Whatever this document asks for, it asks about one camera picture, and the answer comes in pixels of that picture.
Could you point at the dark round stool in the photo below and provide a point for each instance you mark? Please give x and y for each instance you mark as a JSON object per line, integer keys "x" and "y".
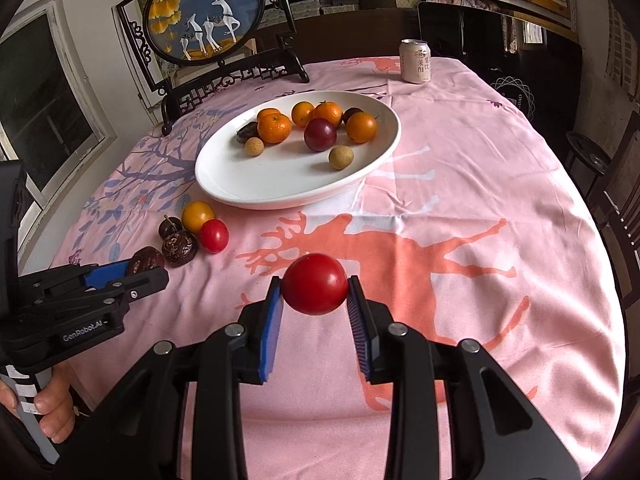
{"x": 587, "y": 152}

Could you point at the white oval plate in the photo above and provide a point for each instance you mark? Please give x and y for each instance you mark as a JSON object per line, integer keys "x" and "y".
{"x": 280, "y": 175}

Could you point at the tan longan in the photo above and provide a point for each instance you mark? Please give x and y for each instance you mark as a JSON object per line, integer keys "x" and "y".
{"x": 341, "y": 157}
{"x": 254, "y": 147}

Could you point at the small dark fruit with stem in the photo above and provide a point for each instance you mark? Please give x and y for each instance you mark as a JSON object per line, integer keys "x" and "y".
{"x": 170, "y": 226}
{"x": 352, "y": 115}

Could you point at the pink drink can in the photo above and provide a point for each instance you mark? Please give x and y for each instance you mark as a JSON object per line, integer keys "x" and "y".
{"x": 415, "y": 62}

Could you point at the pink printed tablecloth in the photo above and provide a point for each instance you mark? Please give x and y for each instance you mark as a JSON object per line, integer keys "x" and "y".
{"x": 475, "y": 160}

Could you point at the black glossy cabinet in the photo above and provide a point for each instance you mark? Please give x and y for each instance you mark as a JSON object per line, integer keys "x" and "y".
{"x": 475, "y": 50}

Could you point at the orange mandarin with stem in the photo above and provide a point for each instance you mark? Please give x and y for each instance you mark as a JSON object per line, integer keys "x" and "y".
{"x": 274, "y": 127}

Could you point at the smooth oval orange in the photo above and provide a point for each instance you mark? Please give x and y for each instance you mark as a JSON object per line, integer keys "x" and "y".
{"x": 302, "y": 113}

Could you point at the yellow round plum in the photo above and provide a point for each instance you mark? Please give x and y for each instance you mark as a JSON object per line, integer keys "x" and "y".
{"x": 198, "y": 215}

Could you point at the white framed window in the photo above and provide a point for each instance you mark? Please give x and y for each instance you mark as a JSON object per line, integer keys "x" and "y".
{"x": 45, "y": 100}

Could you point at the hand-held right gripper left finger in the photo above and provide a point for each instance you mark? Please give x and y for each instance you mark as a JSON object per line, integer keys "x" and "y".
{"x": 272, "y": 330}

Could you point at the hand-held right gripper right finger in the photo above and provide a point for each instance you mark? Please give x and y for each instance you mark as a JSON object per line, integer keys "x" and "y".
{"x": 361, "y": 330}

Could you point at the red cherry tomato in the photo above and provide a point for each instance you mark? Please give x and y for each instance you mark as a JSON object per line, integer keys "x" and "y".
{"x": 214, "y": 235}
{"x": 315, "y": 284}

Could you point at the wrinkled purple passion fruit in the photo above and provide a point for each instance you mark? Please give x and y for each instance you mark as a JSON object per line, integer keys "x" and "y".
{"x": 145, "y": 259}
{"x": 246, "y": 135}
{"x": 179, "y": 249}

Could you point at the dark wooden chair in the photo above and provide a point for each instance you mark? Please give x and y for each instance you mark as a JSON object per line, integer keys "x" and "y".
{"x": 625, "y": 185}

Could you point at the round deer screen black stand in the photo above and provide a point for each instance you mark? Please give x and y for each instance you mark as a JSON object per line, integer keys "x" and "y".
{"x": 200, "y": 10}

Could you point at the dark red plum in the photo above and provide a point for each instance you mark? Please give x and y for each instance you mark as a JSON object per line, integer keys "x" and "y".
{"x": 320, "y": 134}

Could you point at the person's left hand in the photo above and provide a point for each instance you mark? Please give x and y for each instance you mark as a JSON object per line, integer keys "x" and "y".
{"x": 55, "y": 405}

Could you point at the smooth round orange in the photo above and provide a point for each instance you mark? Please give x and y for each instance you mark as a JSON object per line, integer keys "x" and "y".
{"x": 361, "y": 127}

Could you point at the bamboo blind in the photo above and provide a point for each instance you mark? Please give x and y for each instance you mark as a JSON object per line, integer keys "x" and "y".
{"x": 622, "y": 50}

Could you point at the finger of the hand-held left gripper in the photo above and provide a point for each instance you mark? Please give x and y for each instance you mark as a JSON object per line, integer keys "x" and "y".
{"x": 107, "y": 272}
{"x": 140, "y": 282}

